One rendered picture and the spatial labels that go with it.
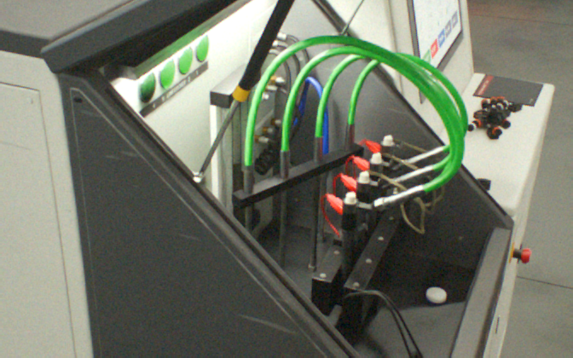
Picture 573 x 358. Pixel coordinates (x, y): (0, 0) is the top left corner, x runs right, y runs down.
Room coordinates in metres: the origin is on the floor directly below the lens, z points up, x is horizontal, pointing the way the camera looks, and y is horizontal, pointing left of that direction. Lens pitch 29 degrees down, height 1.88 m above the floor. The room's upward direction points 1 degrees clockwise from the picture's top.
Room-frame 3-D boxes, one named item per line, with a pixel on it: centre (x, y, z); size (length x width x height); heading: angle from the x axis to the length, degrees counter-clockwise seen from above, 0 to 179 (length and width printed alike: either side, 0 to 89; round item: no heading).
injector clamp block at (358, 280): (1.31, -0.16, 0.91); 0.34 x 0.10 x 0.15; 158
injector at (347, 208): (1.19, -0.13, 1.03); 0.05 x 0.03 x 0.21; 68
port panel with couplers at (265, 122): (1.52, 0.04, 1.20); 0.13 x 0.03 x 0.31; 158
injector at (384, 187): (1.34, -0.19, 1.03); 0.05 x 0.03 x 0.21; 68
